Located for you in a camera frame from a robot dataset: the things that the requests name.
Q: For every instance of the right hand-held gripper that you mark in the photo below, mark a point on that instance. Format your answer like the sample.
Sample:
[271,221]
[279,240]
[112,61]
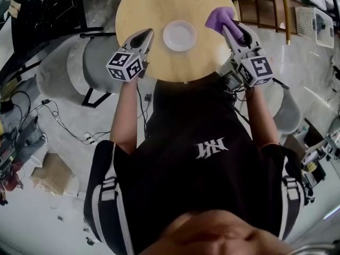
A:
[255,68]

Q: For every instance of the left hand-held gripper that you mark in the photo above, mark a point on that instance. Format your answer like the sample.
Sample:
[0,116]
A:
[125,65]

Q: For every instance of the purple cloth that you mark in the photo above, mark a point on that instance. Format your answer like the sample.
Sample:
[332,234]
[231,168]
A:
[217,18]

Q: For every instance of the white plate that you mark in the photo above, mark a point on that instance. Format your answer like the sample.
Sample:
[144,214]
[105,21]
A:
[179,35]

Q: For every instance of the person's right forearm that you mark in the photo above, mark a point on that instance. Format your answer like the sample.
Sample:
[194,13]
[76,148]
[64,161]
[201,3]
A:
[261,115]

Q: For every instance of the person's left forearm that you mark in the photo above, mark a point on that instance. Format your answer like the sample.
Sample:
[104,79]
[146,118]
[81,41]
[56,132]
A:
[125,121]

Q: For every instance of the wooden shelf cart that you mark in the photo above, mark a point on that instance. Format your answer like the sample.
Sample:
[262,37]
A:
[265,9]

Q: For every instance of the round wooden side table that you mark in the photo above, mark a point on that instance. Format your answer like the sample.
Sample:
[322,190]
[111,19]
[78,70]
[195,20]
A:
[172,1]

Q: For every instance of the white plastic basket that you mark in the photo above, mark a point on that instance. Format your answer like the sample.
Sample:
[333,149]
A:
[305,20]

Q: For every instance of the grey armchair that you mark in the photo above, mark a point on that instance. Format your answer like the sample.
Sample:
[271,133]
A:
[69,70]
[289,113]

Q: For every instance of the black desk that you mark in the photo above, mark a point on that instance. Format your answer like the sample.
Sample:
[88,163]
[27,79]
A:
[53,4]

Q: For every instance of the white power strip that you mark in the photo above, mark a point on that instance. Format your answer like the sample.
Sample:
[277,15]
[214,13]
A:
[89,138]

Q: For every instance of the person in dark shirt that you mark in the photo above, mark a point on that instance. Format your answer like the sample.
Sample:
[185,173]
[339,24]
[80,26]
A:
[191,182]

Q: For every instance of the cardboard box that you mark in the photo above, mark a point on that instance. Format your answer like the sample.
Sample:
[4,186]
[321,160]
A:
[50,173]

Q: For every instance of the person's face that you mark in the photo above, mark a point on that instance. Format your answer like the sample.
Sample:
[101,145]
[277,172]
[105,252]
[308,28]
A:
[217,235]

